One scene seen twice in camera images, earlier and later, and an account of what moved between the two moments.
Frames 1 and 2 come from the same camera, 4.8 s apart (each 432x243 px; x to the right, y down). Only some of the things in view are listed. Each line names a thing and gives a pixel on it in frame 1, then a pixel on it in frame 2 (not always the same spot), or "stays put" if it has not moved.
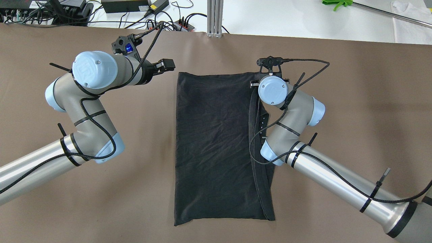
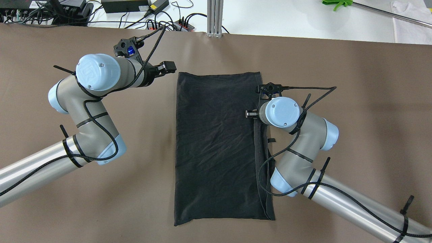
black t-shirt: [220, 172] stays put
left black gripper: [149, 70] stays put
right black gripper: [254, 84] -> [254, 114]
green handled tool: [346, 2] stays put
